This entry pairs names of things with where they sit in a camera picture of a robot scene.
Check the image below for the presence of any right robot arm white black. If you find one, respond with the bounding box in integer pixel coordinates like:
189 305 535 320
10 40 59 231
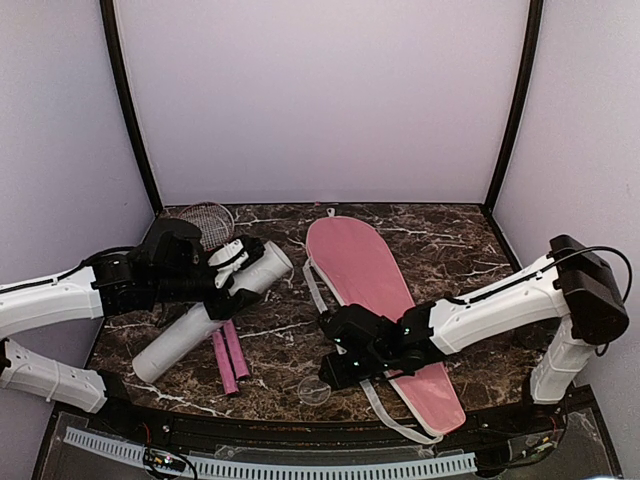
319 234 630 434

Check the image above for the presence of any black right corner post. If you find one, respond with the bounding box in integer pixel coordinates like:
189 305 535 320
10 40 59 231
482 0 544 216

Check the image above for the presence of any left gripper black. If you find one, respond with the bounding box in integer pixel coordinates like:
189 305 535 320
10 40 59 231
153 249 261 320

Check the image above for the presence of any black front rail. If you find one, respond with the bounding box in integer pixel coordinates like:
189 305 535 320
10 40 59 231
89 401 568 452

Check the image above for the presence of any grey slotted cable duct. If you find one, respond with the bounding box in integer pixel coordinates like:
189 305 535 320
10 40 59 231
63 427 477 480

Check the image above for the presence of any white bag shoulder strap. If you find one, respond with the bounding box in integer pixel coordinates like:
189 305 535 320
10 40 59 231
300 258 444 444

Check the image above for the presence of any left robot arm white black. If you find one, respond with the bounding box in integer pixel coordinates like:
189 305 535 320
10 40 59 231
1 218 267 436

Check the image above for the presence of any black left corner post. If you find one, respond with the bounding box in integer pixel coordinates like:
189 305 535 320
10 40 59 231
99 0 164 215

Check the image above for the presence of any red badminton racket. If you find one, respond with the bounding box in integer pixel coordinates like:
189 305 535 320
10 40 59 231
178 202 239 395

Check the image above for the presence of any clear plastic tube lid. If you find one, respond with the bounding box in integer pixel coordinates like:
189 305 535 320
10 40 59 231
297 375 331 406

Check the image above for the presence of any black corner post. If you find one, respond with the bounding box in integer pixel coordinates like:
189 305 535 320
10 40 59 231
99 0 164 215
482 0 544 216

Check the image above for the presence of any white pink badminton racket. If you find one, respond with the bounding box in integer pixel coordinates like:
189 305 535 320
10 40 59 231
174 202 251 380

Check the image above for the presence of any white shuttlecock tube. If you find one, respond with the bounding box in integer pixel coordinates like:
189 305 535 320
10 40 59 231
132 241 293 383

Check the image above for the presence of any pink racket bag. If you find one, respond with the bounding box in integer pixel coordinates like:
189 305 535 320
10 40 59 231
303 216 466 444

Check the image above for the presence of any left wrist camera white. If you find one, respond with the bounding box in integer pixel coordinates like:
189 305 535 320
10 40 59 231
207 235 265 289

